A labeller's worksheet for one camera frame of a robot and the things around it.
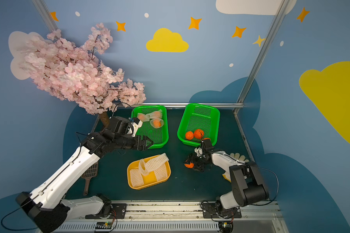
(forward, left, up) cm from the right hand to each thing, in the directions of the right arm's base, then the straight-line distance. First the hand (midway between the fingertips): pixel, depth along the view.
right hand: (190, 163), depth 89 cm
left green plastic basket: (+20, +22, -2) cm, 30 cm away
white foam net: (-12, +30, +3) cm, 33 cm away
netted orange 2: (+28, +25, +5) cm, 37 cm away
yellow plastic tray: (-11, +23, -2) cm, 26 cm away
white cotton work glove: (-5, -22, -2) cm, 23 cm away
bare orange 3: (-2, 0, 0) cm, 2 cm away
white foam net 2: (-9, +17, +3) cm, 19 cm away
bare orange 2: (+21, -6, +2) cm, 22 cm away
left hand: (0, +23, +25) cm, 34 cm away
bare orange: (+20, +1, +2) cm, 20 cm away
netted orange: (+36, +26, +4) cm, 45 cm away
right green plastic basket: (+37, -7, -3) cm, 38 cm away
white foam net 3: (-8, +26, +7) cm, 28 cm away
